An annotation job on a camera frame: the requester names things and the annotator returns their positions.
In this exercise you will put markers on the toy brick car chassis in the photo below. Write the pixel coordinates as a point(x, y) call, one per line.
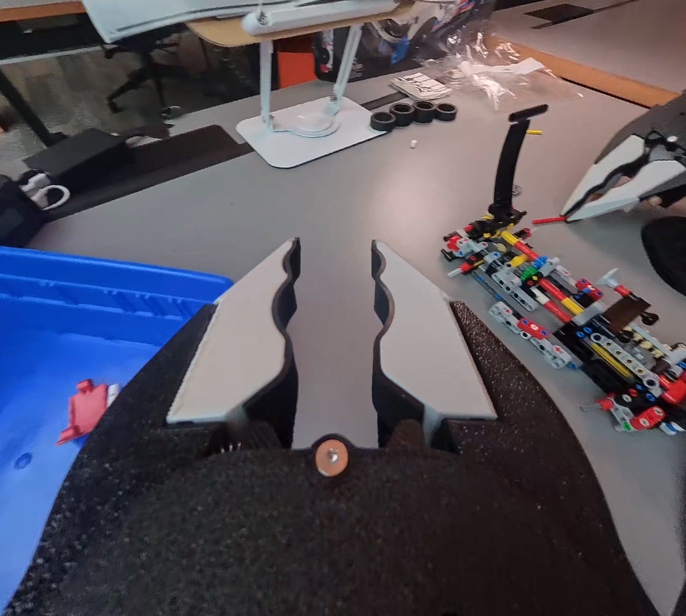
point(514, 281)

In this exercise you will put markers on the black desk strip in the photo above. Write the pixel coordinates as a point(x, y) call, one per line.
point(187, 155)

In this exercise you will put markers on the black curved toy panel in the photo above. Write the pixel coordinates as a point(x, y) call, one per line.
point(506, 171)

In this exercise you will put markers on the red toy piece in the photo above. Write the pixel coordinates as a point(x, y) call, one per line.
point(86, 407)

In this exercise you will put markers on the small white toy piece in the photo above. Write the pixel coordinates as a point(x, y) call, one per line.
point(113, 392)

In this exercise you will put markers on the person's right hand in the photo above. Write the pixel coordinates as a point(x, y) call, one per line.
point(655, 201)

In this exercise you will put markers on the clear plastic bag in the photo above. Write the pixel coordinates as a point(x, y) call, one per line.
point(509, 74)

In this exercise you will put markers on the black power bank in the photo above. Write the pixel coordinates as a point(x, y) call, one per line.
point(16, 214)

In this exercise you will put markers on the white tray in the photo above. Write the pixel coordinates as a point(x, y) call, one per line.
point(300, 144)

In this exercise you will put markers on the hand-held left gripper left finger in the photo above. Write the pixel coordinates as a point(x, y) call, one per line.
point(230, 353)

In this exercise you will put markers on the white sticker sheet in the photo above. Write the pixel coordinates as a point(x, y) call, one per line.
point(420, 85)

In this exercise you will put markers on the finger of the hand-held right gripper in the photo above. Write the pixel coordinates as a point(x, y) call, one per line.
point(611, 166)
point(632, 192)

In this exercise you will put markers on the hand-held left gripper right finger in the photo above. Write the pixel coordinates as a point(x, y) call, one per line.
point(434, 353)

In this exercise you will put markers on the grey desk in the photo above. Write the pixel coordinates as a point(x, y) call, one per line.
point(348, 187)

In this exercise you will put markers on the blue plastic bin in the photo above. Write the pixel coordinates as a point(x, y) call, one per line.
point(53, 358)

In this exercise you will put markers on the black box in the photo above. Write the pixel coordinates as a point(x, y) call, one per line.
point(75, 160)

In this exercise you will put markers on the red toy axle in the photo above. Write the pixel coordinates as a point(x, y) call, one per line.
point(549, 220)

